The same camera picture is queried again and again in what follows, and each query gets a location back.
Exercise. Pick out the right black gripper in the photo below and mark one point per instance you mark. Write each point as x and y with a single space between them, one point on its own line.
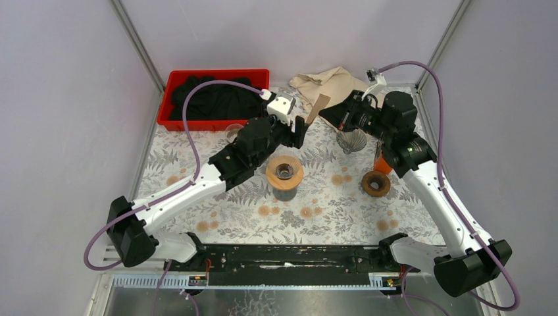
342 114

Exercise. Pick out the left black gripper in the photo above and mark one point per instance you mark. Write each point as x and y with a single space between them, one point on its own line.
287 132

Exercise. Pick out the clear glass dripper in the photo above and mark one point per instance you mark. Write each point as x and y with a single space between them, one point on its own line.
285 167

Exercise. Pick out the brown paper coffee filter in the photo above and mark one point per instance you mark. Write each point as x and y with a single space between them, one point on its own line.
320 104

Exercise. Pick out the light wooden ring holder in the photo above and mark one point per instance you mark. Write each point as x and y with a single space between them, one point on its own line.
284 184

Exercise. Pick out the orange coffee filter box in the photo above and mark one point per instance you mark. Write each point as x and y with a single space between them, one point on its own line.
380 163

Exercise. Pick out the glass coffee carafe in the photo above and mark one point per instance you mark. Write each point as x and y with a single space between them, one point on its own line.
284 194

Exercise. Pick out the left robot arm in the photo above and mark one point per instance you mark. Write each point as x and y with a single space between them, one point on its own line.
135 226

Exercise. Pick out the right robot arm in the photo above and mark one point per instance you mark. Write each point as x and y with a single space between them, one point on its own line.
464 263

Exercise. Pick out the grey ribbed glass dripper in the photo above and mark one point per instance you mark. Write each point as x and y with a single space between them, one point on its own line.
351 142

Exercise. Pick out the beige cloth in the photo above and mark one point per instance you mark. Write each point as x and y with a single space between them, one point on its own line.
337 83

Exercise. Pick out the small glass beaker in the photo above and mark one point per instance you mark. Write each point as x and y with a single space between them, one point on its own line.
231 132

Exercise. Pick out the red plastic bin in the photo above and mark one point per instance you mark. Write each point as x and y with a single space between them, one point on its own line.
256 77

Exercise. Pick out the floral patterned table mat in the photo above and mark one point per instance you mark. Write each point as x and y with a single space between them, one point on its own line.
330 206

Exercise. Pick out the black cloth in bin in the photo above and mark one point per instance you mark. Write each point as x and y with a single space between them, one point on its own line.
215 102

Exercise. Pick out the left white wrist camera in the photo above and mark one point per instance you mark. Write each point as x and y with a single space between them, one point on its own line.
279 104

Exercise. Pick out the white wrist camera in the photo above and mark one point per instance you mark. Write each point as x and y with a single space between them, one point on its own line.
378 83
279 104

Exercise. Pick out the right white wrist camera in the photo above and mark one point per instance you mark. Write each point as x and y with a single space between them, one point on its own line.
378 83

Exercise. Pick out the dark wooden ring holder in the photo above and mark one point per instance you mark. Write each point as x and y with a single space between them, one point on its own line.
376 184

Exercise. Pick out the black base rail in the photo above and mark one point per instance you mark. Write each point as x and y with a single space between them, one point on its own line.
294 266

